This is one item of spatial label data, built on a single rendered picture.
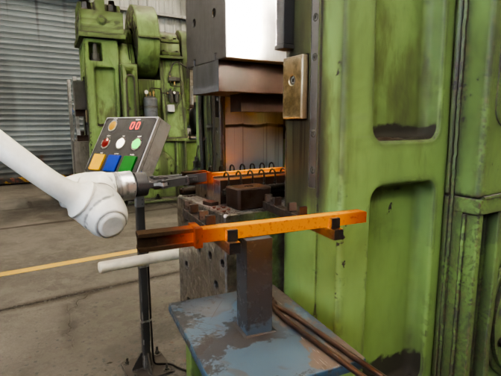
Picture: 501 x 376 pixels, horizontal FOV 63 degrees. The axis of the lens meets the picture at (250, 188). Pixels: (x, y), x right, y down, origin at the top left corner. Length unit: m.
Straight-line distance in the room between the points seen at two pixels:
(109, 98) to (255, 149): 4.63
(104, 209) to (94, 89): 5.09
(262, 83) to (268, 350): 0.85
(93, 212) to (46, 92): 8.14
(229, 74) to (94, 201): 0.57
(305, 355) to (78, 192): 0.64
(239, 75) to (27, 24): 8.11
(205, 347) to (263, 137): 1.01
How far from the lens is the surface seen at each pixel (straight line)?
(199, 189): 1.46
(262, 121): 1.68
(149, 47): 6.21
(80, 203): 1.07
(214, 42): 1.34
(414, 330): 1.51
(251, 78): 1.36
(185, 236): 0.69
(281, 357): 0.86
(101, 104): 6.13
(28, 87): 9.11
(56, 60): 9.24
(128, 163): 1.72
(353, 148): 1.07
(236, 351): 0.88
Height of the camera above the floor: 1.18
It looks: 9 degrees down
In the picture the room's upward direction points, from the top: straight up
